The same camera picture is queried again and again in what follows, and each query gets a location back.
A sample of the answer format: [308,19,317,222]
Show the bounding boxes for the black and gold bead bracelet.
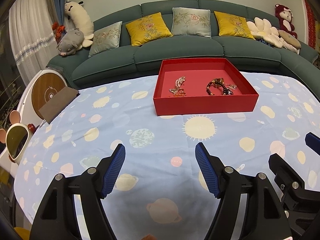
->
[205,78,234,97]

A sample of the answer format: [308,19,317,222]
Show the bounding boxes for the gold chain bracelet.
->
[169,87,187,98]

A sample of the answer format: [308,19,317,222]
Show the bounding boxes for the silver wristwatch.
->
[225,83,237,90]

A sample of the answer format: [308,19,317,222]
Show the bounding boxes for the gold wristwatch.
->
[212,78,224,88]

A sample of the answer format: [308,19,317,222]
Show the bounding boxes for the red jewelry box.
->
[153,57,259,116]

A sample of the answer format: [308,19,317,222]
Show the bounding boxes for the blue planet print tablecloth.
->
[14,73,319,239]

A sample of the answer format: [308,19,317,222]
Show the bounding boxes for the yellow chair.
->
[14,227,30,240]

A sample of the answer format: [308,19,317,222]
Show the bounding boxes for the white mouse ear mirror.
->
[1,110,36,165]

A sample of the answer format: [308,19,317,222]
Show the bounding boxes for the brown round plush cushion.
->
[278,30,302,49]

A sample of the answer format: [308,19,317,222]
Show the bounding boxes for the white round wooden device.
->
[17,69,67,126]

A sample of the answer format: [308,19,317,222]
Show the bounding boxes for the white flower shaped cushion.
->
[247,17,283,48]

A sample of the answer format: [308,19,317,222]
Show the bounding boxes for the red monkey plush toy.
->
[275,4,298,38]

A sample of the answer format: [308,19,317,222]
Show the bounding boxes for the right yellow floral cushion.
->
[214,11,254,40]

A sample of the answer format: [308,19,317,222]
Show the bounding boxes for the yellow floral cushion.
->
[126,12,173,47]
[214,11,254,40]

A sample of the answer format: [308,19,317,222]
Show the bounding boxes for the right grey floral cushion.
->
[171,7,212,38]

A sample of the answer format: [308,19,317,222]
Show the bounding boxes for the grey floral cushion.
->
[88,21,123,57]
[171,7,212,38]

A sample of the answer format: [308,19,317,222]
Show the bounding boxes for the left yellow floral cushion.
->
[126,12,173,47]

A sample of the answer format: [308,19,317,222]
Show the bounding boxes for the left grey floral cushion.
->
[88,21,123,57]

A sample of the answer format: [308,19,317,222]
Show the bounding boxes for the grey pig plush toy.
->
[57,29,84,57]

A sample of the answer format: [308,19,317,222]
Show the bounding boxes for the red curtain tie ornament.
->
[52,22,65,43]

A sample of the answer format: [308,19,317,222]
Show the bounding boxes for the white cow plush pillow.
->
[65,1,94,48]

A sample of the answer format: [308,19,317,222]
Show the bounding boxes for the white sheer curtain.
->
[9,0,57,85]

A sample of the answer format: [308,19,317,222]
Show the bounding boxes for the red wall hanging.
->
[304,0,316,49]

